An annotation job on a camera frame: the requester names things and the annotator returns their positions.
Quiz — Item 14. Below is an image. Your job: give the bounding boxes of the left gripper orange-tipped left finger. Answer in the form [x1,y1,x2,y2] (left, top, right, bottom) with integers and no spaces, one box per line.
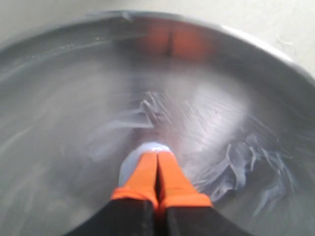
[67,152,158,236]

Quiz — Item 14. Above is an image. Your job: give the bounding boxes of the left gripper orange-tipped right finger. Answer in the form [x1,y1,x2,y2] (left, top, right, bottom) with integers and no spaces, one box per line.
[157,151,250,236]

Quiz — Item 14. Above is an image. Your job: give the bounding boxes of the blue soap blob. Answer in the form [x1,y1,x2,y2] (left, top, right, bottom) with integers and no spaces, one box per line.
[95,89,296,211]

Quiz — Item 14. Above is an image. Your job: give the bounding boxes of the round steel plate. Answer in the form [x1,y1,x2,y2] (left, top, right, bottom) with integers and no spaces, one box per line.
[0,11,315,236]

